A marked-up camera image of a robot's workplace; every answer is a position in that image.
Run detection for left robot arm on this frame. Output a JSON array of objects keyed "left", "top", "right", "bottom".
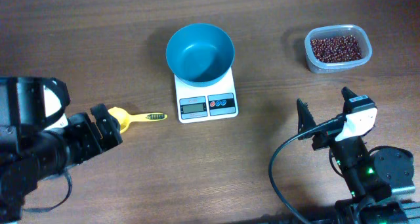
[{"left": 1, "top": 77, "right": 123, "bottom": 223}]

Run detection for teal plastic bowl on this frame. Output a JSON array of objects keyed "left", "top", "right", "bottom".
[{"left": 165, "top": 23, "right": 235, "bottom": 87}]

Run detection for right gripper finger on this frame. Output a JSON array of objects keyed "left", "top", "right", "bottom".
[
  {"left": 297, "top": 99, "right": 317, "bottom": 140},
  {"left": 341, "top": 87, "right": 358, "bottom": 114}
]

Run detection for clear plastic bean container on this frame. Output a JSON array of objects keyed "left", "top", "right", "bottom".
[{"left": 304, "top": 24, "right": 373, "bottom": 74}]

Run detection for left black cable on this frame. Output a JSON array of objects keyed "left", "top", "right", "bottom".
[{"left": 22, "top": 171, "right": 73, "bottom": 213}]

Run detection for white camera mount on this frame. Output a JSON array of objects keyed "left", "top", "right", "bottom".
[
  {"left": 43, "top": 78, "right": 70, "bottom": 130},
  {"left": 335, "top": 107, "right": 378, "bottom": 142}
]

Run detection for black cable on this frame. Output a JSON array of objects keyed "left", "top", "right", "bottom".
[
  {"left": 22, "top": 171, "right": 73, "bottom": 213},
  {"left": 268, "top": 114, "right": 348, "bottom": 224}
]

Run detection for white digital kitchen scale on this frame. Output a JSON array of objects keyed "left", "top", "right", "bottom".
[{"left": 174, "top": 69, "right": 239, "bottom": 123}]

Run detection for right black cable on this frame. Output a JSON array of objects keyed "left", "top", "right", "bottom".
[{"left": 268, "top": 114, "right": 348, "bottom": 224}]

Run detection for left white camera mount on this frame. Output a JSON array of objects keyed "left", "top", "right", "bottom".
[{"left": 43, "top": 78, "right": 70, "bottom": 130}]

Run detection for red beans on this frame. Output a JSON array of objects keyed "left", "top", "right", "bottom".
[{"left": 310, "top": 35, "right": 362, "bottom": 63}]

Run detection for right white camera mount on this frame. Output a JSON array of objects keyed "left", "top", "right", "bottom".
[{"left": 335, "top": 107, "right": 378, "bottom": 142}]

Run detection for yellow measuring scoop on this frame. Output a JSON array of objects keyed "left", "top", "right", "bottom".
[{"left": 108, "top": 107, "right": 167, "bottom": 133}]

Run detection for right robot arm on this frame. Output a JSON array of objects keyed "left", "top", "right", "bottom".
[{"left": 297, "top": 87, "right": 415, "bottom": 202}]

